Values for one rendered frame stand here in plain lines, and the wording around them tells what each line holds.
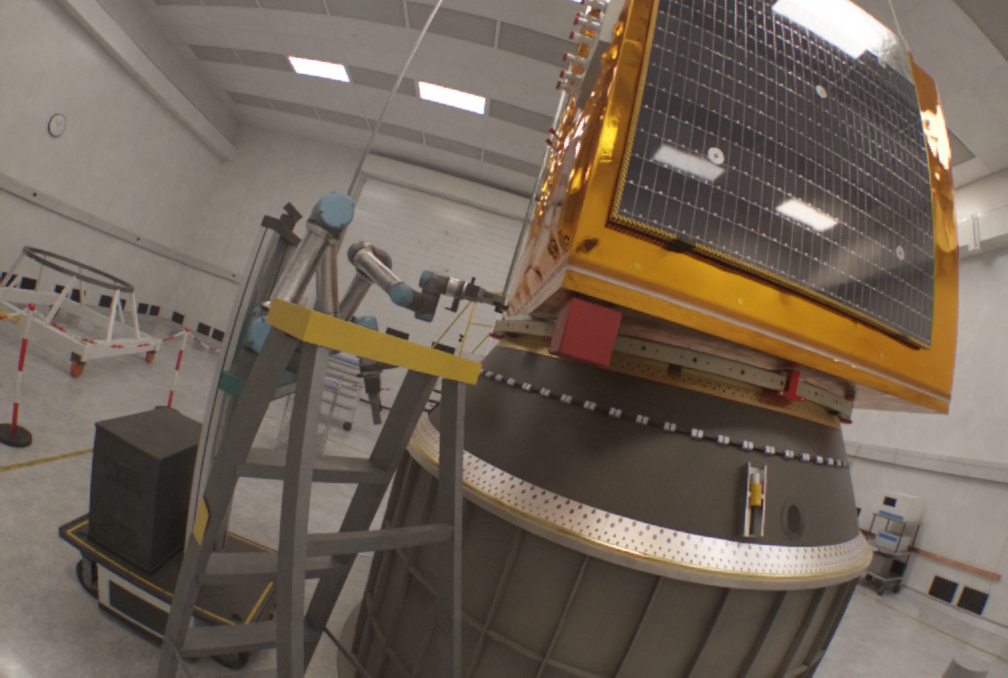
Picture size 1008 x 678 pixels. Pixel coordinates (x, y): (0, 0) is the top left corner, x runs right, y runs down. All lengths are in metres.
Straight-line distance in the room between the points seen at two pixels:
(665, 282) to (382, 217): 9.05
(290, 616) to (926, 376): 1.96
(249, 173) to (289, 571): 11.11
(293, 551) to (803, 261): 1.35
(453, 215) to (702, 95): 8.71
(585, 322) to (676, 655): 0.93
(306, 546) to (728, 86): 1.50
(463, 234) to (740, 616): 9.09
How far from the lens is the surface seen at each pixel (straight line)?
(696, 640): 1.34
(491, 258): 9.59
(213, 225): 11.57
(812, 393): 1.57
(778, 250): 1.32
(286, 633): 0.74
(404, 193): 10.10
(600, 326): 1.09
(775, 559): 1.34
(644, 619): 1.23
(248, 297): 1.65
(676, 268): 1.18
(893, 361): 1.73
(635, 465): 1.25
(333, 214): 1.36
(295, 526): 0.67
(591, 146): 1.25
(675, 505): 1.23
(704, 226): 1.20
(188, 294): 11.57
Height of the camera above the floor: 1.52
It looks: 8 degrees up
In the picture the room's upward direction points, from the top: 16 degrees clockwise
